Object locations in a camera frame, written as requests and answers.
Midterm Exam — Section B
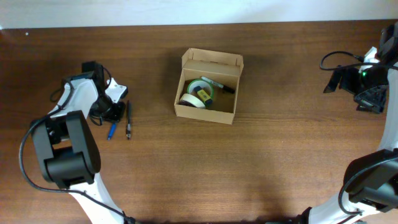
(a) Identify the blue retractable pen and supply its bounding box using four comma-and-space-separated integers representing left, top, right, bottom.
107, 123, 117, 140

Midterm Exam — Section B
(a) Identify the yellow and black highlighter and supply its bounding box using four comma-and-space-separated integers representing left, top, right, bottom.
193, 86, 213, 105

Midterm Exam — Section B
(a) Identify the black and white marker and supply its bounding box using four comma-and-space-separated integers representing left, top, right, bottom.
200, 76, 235, 94

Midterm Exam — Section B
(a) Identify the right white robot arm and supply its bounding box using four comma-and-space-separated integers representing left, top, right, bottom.
291, 24, 397, 224

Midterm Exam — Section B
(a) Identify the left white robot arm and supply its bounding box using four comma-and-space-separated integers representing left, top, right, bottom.
19, 61, 136, 223

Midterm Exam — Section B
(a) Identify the clear black retractable pen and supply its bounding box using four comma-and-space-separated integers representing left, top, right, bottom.
126, 100, 132, 140

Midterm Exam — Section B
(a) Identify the white masking tape roll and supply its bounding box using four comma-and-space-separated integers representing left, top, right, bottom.
179, 93, 206, 109

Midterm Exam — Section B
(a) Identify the green tape roll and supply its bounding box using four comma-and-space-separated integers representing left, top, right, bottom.
187, 79, 214, 100

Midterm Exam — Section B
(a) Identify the open cardboard box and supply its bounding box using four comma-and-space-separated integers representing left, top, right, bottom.
174, 48, 244, 124

